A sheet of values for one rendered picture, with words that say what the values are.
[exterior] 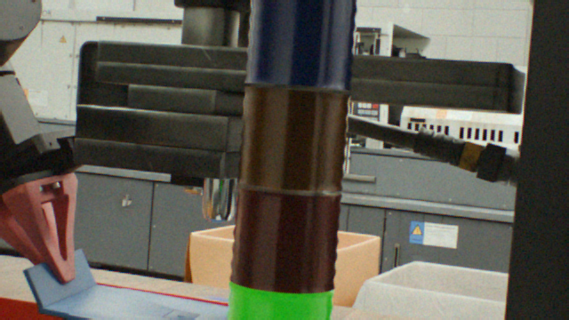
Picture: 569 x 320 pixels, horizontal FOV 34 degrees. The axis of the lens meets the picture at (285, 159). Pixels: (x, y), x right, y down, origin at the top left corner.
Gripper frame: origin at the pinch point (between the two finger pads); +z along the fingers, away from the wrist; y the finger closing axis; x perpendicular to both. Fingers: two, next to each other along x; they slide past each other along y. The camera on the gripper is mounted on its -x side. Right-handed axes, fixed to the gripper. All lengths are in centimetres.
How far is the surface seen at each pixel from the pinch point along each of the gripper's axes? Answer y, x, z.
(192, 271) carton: -106, 214, 12
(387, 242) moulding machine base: -112, 443, 50
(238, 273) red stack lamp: 26.5, -27.8, 3.4
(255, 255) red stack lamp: 27.5, -28.1, 3.0
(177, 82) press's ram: 16.8, -4.6, -7.5
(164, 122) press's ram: 16.6, -8.3, -5.1
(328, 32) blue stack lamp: 32.7, -26.8, -2.8
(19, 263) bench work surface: -44, 53, -5
